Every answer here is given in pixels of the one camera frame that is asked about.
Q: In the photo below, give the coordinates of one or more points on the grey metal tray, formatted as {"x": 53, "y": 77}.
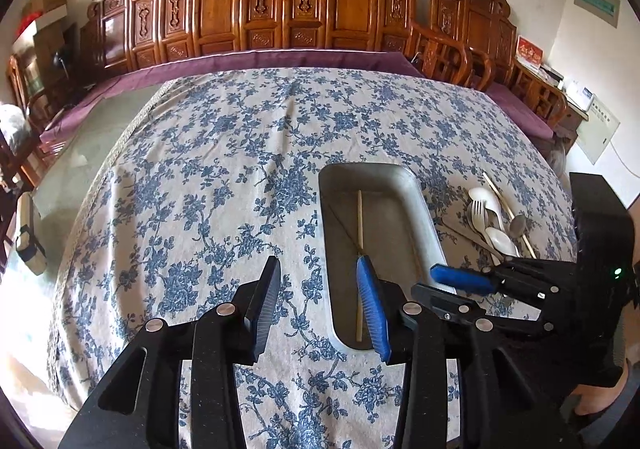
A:
{"x": 399, "y": 236}

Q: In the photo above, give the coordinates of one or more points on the carved wooden armchair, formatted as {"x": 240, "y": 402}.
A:
{"x": 484, "y": 26}

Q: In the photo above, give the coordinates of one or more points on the white device on side table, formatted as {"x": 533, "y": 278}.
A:
{"x": 578, "y": 94}

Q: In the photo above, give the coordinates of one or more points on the grey electrical box cover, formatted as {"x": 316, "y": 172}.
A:
{"x": 606, "y": 10}

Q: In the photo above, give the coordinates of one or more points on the white ladle spoon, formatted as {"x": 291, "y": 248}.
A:
{"x": 491, "y": 202}

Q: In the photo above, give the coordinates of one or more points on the purple armchair cushion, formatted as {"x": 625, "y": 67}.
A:
{"x": 523, "y": 117}

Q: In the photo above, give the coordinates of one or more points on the wooden chopstick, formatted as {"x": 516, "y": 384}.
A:
{"x": 359, "y": 318}

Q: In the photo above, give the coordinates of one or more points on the white wall panel board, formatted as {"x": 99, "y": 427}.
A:
{"x": 594, "y": 134}

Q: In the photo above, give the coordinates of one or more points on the red gift box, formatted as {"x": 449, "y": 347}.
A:
{"x": 529, "y": 53}

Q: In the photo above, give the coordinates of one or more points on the light chopstick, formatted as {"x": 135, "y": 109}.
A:
{"x": 507, "y": 208}

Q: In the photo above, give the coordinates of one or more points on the white plastic spoon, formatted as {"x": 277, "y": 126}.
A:
{"x": 502, "y": 242}

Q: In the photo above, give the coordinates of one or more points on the blue floral tablecloth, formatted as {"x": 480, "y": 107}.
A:
{"x": 220, "y": 171}

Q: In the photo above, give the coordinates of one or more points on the stacked cardboard boxes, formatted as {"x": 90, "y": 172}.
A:
{"x": 38, "y": 58}

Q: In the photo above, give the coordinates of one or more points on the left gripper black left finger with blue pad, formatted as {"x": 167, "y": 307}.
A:
{"x": 136, "y": 403}

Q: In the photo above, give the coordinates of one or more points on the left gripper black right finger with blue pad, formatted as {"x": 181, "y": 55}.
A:
{"x": 403, "y": 332}

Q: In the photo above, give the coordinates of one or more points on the wooden side table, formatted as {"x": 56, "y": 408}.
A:
{"x": 567, "y": 127}

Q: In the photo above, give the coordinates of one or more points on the purple bench cushion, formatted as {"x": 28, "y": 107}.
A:
{"x": 371, "y": 61}

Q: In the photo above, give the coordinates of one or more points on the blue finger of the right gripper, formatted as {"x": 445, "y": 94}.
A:
{"x": 470, "y": 278}

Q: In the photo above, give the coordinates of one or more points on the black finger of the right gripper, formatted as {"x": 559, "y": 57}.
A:
{"x": 457, "y": 309}

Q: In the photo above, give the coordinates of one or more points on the person's right hand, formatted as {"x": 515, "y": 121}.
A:
{"x": 593, "y": 399}

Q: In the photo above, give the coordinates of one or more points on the carved wooden sofa bench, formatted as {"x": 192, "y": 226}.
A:
{"x": 123, "y": 36}

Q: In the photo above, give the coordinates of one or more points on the white plastic fork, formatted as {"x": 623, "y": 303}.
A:
{"x": 479, "y": 221}

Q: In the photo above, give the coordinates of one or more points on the metal knife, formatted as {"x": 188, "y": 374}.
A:
{"x": 472, "y": 238}

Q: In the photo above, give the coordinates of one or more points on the small metal spoon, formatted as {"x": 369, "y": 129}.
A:
{"x": 517, "y": 226}

